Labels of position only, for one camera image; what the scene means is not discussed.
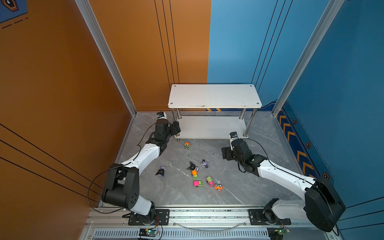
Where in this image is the orange green wheeled toy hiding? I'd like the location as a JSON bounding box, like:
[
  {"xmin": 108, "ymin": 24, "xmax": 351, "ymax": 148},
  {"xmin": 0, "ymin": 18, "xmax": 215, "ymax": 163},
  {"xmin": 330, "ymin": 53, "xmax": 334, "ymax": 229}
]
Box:
[{"xmin": 184, "ymin": 142, "xmax": 191, "ymax": 150}]

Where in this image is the purple toy car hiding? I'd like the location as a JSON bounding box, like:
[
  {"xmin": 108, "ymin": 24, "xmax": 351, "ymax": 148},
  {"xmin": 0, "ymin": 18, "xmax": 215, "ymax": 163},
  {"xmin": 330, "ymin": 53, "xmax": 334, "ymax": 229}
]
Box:
[{"xmin": 202, "ymin": 160, "xmax": 209, "ymax": 168}]

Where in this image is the black purple bat toy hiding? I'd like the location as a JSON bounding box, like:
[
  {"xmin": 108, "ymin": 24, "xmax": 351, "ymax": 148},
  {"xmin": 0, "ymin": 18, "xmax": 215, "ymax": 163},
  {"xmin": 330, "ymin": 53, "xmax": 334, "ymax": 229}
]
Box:
[{"xmin": 187, "ymin": 162, "xmax": 199, "ymax": 171}]

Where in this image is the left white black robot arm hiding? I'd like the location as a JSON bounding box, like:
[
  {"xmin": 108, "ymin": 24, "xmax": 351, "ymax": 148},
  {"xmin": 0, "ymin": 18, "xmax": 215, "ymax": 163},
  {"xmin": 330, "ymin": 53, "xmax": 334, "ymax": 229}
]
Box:
[{"xmin": 102, "ymin": 118, "xmax": 181, "ymax": 218}]

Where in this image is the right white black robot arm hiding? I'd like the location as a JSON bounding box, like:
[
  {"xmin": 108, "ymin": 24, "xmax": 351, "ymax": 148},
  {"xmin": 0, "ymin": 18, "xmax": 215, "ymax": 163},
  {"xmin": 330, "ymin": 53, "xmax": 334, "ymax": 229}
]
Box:
[{"xmin": 222, "ymin": 132, "xmax": 346, "ymax": 233}]

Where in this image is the white two-tier shelf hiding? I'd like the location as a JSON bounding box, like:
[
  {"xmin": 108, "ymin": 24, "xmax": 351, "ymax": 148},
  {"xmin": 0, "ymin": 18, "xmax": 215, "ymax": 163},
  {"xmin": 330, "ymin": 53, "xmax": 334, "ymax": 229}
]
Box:
[{"xmin": 168, "ymin": 84, "xmax": 262, "ymax": 140}]

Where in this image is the orange round toy car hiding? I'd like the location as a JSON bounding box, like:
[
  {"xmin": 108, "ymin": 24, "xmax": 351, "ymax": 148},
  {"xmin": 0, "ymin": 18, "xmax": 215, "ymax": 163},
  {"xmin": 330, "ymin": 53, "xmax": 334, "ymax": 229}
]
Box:
[{"xmin": 214, "ymin": 182, "xmax": 223, "ymax": 191}]

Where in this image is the green pink toy car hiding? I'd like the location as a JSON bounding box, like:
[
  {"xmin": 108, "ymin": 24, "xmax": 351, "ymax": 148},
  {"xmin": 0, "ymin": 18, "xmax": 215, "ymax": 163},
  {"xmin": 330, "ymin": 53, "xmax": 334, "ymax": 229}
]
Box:
[{"xmin": 206, "ymin": 176, "xmax": 214, "ymax": 187}]

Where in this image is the orange green toy car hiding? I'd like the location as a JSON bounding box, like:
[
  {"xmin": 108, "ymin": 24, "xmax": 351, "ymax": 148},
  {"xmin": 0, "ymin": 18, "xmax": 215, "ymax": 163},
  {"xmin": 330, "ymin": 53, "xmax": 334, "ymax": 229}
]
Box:
[{"xmin": 192, "ymin": 170, "xmax": 199, "ymax": 181}]

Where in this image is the pink green toy truck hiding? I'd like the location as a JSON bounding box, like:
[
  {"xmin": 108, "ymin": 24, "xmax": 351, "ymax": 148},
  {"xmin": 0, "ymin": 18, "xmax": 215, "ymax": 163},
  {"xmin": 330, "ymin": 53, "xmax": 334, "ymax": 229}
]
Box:
[{"xmin": 193, "ymin": 180, "xmax": 203, "ymax": 188}]

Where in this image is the right circuit board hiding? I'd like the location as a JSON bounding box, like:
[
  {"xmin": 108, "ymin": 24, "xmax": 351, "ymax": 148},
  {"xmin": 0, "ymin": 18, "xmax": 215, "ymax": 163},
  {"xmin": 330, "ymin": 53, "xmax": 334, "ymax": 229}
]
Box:
[{"xmin": 267, "ymin": 227, "xmax": 291, "ymax": 240}]

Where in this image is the circuit board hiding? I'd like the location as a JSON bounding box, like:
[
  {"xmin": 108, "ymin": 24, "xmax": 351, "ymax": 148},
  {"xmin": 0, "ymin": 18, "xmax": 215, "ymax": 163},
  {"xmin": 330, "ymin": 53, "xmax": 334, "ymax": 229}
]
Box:
[
  {"xmin": 267, "ymin": 227, "xmax": 291, "ymax": 240},
  {"xmin": 139, "ymin": 229, "xmax": 159, "ymax": 238}
]

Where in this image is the left circuit board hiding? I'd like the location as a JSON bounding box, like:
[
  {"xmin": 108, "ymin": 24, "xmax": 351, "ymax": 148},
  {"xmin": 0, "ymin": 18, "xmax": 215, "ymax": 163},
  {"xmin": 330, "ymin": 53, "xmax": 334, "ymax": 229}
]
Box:
[{"xmin": 139, "ymin": 229, "xmax": 159, "ymax": 238}]

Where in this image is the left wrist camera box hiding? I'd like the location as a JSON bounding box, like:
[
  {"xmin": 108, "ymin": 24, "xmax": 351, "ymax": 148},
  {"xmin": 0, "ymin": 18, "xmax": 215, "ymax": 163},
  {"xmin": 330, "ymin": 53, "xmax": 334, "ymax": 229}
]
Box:
[{"xmin": 157, "ymin": 112, "xmax": 167, "ymax": 120}]

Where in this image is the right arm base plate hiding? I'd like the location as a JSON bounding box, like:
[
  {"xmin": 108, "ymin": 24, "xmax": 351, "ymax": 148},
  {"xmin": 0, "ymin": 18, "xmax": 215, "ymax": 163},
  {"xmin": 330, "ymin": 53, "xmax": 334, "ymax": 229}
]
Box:
[{"xmin": 248, "ymin": 209, "xmax": 292, "ymax": 226}]

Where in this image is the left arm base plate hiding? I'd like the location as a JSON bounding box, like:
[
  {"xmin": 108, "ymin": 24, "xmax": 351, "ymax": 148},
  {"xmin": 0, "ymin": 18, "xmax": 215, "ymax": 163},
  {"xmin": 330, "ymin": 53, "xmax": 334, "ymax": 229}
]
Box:
[{"xmin": 128, "ymin": 209, "xmax": 170, "ymax": 226}]

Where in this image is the aluminium front rail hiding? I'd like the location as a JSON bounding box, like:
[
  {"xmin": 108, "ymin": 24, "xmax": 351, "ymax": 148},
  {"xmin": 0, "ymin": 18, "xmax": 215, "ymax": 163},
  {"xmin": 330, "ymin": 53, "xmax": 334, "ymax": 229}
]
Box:
[{"xmin": 79, "ymin": 206, "xmax": 343, "ymax": 240}]

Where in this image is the left aluminium corner post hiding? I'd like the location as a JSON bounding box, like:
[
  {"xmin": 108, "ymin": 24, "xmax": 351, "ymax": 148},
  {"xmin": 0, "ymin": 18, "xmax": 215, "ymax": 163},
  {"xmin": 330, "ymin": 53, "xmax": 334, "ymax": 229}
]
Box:
[{"xmin": 75, "ymin": 0, "xmax": 137, "ymax": 117}]

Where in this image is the aluminium corner post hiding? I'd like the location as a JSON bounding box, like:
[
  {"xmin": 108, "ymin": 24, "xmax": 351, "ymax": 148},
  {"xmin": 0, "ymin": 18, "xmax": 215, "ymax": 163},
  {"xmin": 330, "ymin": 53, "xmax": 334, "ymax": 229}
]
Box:
[
  {"xmin": 272, "ymin": 0, "xmax": 345, "ymax": 117},
  {"xmin": 75, "ymin": 0, "xmax": 137, "ymax": 117}
]

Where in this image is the right aluminium corner post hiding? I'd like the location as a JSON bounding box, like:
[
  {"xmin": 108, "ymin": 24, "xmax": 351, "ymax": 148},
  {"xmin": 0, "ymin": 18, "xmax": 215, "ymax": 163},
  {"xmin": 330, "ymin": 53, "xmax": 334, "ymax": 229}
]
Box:
[{"xmin": 272, "ymin": 0, "xmax": 345, "ymax": 117}]

